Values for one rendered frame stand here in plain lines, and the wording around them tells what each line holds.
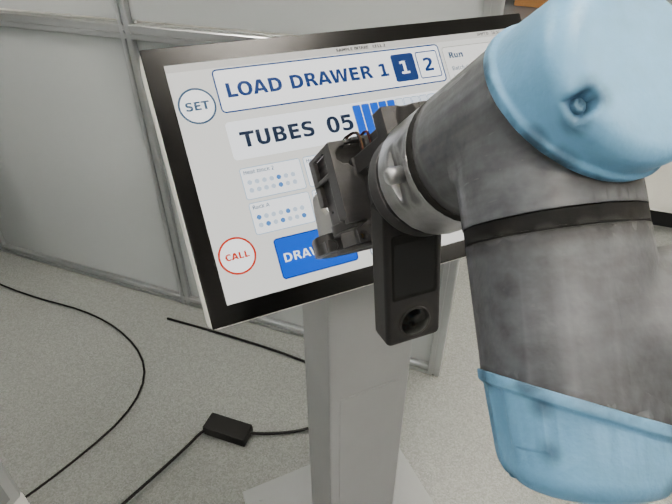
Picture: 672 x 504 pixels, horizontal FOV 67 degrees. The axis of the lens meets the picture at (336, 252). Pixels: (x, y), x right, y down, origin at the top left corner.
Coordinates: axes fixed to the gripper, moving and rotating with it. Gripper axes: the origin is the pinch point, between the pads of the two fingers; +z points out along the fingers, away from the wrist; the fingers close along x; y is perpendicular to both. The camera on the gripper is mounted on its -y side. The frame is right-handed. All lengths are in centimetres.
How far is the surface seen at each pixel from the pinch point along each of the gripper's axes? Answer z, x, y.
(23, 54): 130, 41, 93
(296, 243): 7.3, 1.7, 2.4
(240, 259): 7.3, 8.2, 2.0
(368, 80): 7.1, -12.3, 20.1
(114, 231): 163, 28, 37
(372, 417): 43, -14, -29
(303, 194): 7.2, -0.5, 7.7
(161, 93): 7.2, 12.2, 21.3
